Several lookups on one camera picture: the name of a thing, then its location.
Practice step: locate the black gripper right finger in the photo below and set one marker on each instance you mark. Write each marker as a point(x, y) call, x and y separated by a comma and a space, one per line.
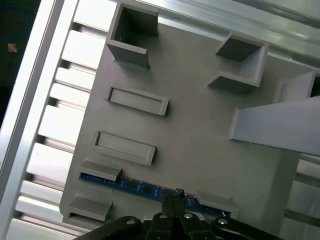
point(192, 227)

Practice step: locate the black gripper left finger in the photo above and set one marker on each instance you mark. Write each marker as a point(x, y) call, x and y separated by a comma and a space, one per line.
point(160, 227)

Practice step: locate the grey parts rack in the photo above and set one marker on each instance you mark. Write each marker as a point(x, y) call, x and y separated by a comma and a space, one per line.
point(200, 125)

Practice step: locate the blue RAM stick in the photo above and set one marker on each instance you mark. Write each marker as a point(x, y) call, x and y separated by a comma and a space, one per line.
point(140, 187)

